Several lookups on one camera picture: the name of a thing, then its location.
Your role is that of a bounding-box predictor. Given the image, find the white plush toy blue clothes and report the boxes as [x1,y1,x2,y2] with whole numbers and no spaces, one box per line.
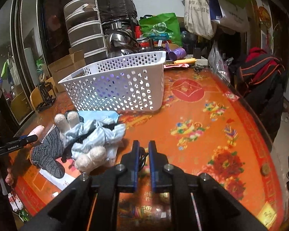
[54,111,126,173]

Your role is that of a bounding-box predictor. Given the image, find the pink white tissue pack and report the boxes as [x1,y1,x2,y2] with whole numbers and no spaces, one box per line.
[39,158,80,190]

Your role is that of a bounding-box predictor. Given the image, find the light blue wipes pack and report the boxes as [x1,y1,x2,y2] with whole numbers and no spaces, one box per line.
[78,110,119,125]

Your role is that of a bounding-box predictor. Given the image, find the wooden chair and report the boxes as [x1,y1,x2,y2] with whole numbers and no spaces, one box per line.
[29,77,58,112]

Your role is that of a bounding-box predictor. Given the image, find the brown cardboard box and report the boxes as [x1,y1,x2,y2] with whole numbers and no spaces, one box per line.
[48,50,86,93]

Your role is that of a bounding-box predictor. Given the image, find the white perforated plastic basket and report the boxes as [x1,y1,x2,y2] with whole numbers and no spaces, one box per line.
[59,51,166,112]

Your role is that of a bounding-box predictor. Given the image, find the yellow banana-shaped object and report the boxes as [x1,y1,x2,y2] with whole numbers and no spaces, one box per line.
[174,58,197,65]

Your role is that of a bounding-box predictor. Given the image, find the purple plastic cup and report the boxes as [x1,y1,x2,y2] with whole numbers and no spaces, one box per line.
[165,43,187,61]

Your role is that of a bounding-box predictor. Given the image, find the red black jacket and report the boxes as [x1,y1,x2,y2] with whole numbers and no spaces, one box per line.
[236,47,286,140]

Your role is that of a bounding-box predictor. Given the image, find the stainless steel kettle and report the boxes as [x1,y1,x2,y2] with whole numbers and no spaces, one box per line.
[106,21,140,58]

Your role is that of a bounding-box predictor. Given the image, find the grey stacked drawer unit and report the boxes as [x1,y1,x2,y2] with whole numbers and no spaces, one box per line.
[64,0,108,65]

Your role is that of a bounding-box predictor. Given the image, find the green shopping bag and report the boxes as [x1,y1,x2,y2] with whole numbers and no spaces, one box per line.
[139,13,182,46]

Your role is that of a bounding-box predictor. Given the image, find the beige canvas tote bag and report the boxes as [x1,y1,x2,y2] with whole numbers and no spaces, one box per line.
[184,0,216,40]

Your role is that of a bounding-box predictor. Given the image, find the black bag on shelf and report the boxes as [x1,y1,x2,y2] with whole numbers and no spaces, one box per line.
[97,0,139,26]

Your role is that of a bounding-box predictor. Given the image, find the navy white tote bag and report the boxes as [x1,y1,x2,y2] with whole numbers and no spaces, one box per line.
[209,0,249,33]

